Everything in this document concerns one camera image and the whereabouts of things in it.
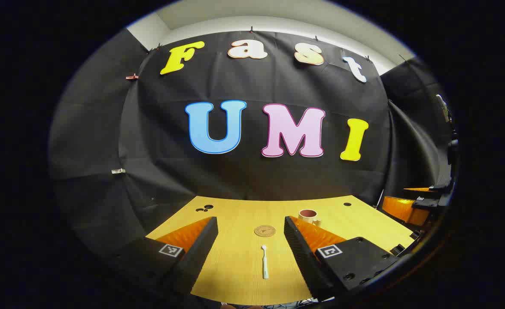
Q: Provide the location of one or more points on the pale green toothbrush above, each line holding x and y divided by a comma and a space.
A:
265, 266

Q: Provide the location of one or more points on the metal cloth clip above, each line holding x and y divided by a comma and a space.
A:
118, 171

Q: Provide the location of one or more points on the beige cup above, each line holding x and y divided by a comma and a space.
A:
308, 219

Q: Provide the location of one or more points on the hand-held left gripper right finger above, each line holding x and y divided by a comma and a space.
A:
302, 257

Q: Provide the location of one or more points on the wooden desktop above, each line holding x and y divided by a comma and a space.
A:
235, 257

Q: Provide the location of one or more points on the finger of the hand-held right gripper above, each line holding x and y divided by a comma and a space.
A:
433, 189
400, 208

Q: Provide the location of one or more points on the black backdrop cloth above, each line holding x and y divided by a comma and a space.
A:
257, 180

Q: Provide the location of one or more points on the red cloth clip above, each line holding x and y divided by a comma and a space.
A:
131, 77

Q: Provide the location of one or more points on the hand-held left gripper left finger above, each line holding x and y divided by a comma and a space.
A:
196, 253

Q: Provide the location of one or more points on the round cork coaster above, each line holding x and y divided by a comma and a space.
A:
265, 231

